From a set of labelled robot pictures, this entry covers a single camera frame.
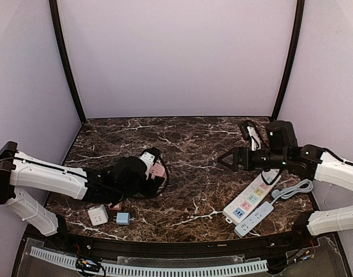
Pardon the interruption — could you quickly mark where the pink cube socket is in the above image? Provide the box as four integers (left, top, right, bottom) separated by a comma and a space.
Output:
149, 163, 166, 179

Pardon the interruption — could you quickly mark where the white multicolour power strip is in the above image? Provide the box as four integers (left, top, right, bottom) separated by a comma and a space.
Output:
223, 169, 281, 225

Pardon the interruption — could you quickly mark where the pink usb charger plug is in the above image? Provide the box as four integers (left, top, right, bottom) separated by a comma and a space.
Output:
108, 203, 122, 211

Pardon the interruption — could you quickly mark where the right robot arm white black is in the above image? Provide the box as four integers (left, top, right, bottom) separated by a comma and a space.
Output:
218, 121, 353, 238

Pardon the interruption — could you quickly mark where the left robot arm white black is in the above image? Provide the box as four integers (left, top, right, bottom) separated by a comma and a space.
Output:
0, 141, 170, 237

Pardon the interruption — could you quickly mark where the blue usb charger plug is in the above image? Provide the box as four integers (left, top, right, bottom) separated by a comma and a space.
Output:
114, 212, 130, 226

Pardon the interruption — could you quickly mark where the light blue power strip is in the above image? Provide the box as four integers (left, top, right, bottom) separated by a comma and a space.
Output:
234, 201, 274, 238

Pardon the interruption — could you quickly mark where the white cube socket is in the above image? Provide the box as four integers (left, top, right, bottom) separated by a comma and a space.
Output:
88, 204, 108, 226

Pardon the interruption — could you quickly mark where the small circuit board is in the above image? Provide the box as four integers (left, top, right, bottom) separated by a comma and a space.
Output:
75, 258, 101, 272

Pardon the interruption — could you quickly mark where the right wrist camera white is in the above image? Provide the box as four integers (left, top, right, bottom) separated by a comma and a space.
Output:
240, 120, 263, 151

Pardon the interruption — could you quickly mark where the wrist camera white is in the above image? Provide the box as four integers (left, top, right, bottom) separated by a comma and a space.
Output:
139, 151, 156, 175
240, 120, 263, 151

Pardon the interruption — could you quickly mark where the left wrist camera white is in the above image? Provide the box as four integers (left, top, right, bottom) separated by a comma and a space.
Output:
139, 151, 156, 175

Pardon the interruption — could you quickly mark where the grey power strip cable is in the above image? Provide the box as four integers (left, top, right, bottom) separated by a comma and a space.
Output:
270, 178, 314, 203

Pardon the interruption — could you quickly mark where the black front rail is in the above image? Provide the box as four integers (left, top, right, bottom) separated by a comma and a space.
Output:
52, 232, 312, 260

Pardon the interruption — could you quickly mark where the light blue cable duct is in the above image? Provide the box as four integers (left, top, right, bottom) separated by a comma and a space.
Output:
29, 246, 268, 276

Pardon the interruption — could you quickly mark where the right black frame post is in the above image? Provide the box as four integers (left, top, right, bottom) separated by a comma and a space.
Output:
271, 0, 305, 121

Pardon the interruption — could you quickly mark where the black frame post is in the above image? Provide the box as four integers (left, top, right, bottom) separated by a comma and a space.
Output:
48, 0, 87, 125
271, 0, 305, 121

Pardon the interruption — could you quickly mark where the left black frame post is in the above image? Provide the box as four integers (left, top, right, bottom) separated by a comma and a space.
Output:
48, 0, 87, 125

